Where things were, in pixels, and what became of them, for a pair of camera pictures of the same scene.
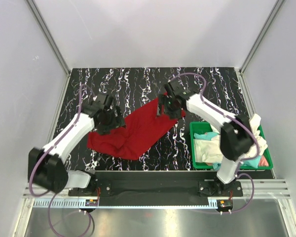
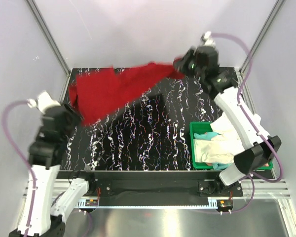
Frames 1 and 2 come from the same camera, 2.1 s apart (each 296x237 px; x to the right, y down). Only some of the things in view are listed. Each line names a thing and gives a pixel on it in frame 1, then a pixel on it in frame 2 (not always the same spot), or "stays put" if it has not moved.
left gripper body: [111, 120] → [75, 119]
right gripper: [163, 99] → [180, 64]
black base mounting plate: [159, 186] stays put
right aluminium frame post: [277, 6] stays put
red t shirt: [132, 140] → [98, 94]
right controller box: [224, 204] stays put
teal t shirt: [251, 162] stays put
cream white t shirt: [209, 151] stays put
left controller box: [92, 202] stays put
